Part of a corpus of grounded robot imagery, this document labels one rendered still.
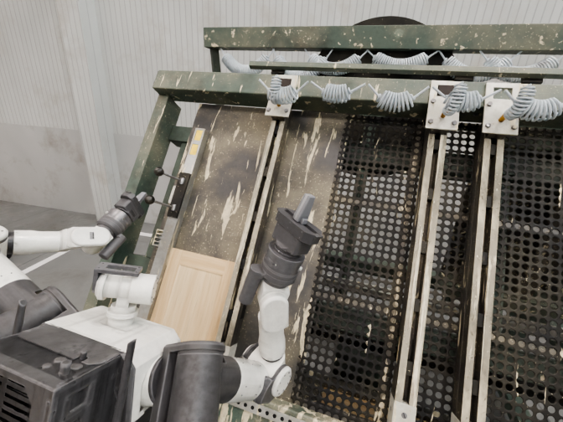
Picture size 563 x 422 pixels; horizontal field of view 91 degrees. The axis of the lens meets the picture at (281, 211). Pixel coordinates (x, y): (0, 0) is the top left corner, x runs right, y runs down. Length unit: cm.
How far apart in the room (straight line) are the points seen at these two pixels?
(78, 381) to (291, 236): 42
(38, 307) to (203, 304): 52
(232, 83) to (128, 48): 313
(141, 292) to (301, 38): 143
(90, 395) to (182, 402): 14
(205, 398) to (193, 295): 63
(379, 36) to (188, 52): 271
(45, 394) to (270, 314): 39
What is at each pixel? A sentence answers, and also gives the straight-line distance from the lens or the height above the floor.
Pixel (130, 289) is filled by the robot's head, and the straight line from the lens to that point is 69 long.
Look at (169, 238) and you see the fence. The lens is 124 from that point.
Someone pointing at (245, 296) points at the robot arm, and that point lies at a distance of 67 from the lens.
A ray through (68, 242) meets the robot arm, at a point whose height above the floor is 138.
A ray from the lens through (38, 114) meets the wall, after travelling 549.
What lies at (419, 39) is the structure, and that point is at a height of 214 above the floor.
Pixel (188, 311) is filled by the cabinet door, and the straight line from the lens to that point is 120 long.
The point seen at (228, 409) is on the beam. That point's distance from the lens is 115.
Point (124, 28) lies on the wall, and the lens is 443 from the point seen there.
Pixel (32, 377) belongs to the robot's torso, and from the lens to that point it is 60.
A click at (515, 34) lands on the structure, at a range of 173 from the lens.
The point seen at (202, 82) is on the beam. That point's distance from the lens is 141.
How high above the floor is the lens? 181
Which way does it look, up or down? 21 degrees down
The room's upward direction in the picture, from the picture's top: 4 degrees clockwise
